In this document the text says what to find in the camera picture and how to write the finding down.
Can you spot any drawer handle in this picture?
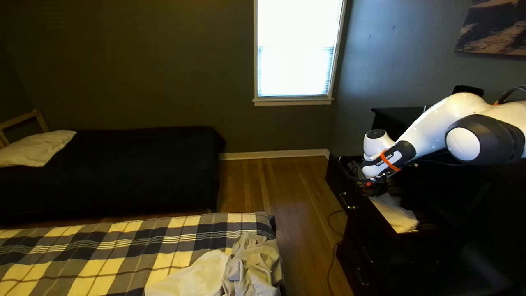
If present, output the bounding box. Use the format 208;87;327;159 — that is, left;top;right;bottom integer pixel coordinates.
339;192;357;211

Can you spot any wooden bed headboard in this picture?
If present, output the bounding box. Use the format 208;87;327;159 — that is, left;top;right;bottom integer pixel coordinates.
0;109;50;149

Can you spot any black box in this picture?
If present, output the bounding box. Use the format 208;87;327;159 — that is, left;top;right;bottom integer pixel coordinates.
452;84;485;98

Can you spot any black dresser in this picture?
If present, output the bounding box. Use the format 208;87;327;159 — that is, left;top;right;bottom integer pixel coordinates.
325;106;526;296

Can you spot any white pillow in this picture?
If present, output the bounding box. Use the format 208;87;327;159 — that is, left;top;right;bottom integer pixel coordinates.
0;130;78;168

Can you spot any wall picture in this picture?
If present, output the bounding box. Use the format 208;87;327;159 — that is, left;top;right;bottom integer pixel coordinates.
454;0;526;57

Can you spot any dark cable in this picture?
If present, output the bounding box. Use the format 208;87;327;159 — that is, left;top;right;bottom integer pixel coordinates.
326;209;349;296

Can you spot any open black drawer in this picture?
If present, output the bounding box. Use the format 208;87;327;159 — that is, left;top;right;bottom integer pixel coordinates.
325;153;457;252

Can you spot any crumpled white sheet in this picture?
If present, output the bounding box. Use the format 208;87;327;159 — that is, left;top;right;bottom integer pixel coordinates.
143;232;285;296

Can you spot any window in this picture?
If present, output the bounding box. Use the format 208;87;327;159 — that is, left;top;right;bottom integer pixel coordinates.
252;0;348;106

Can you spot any bed with black cover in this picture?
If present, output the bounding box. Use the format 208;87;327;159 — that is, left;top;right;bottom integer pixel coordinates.
0;126;227;226

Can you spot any white cloth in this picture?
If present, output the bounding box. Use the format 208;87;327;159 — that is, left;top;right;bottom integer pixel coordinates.
369;192;420;234

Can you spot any bed with plaid blanket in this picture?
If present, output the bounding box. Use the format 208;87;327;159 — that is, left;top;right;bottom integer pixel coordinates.
0;211;277;296

